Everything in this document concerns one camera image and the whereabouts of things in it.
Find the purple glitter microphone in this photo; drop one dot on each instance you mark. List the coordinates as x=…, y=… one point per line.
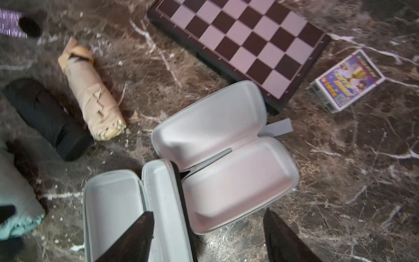
x=17, y=24

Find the black umbrella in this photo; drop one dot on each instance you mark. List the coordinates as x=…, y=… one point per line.
x=43, y=112

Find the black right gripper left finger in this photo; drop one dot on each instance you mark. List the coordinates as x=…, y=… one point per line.
x=135, y=243

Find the purple card box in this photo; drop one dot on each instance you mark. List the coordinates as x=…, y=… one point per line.
x=347, y=81

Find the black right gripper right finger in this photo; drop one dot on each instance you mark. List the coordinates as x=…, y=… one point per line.
x=282, y=244

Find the black zippered umbrella case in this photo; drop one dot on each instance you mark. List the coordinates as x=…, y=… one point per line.
x=114, y=200

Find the folding chess board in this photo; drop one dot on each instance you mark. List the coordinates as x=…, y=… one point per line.
x=261, y=41

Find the mint green umbrella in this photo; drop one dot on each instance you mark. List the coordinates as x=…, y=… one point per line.
x=17, y=192

